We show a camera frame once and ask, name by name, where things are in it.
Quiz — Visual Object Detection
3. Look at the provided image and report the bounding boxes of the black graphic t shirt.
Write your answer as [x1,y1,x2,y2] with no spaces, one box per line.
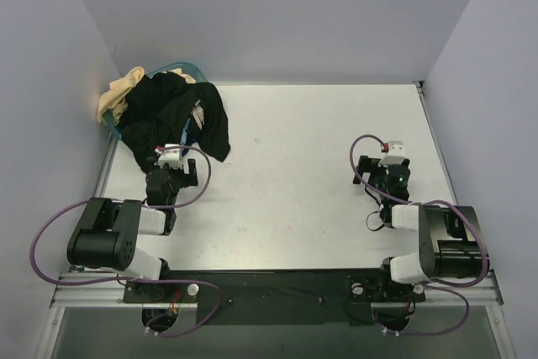
[156,82,231,162]

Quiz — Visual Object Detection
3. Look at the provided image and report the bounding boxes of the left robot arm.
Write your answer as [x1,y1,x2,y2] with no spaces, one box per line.
[66,159,198,302]

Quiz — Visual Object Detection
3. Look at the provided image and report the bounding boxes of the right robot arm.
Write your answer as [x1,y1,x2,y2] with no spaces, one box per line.
[353,156,490,299]

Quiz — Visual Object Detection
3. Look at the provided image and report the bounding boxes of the cream t shirt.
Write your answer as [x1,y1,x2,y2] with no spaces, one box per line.
[97,66,205,129]

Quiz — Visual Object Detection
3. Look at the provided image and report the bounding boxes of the teal plastic basket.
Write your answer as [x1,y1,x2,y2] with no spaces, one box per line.
[101,61,208,140]

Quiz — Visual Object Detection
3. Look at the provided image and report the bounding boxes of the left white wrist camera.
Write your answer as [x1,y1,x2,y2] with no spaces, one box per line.
[155,144,183,169]

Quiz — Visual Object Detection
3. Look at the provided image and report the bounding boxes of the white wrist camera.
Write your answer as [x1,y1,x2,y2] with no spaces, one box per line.
[378,140,407,167]
[155,144,183,169]

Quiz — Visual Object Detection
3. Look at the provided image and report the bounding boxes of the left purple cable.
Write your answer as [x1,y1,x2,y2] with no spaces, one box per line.
[31,145,223,339]

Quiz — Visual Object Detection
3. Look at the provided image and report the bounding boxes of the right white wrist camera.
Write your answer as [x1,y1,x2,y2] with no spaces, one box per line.
[378,140,407,167]

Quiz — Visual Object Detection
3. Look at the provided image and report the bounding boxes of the aluminium frame rail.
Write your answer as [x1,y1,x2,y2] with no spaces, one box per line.
[51,273,504,309]

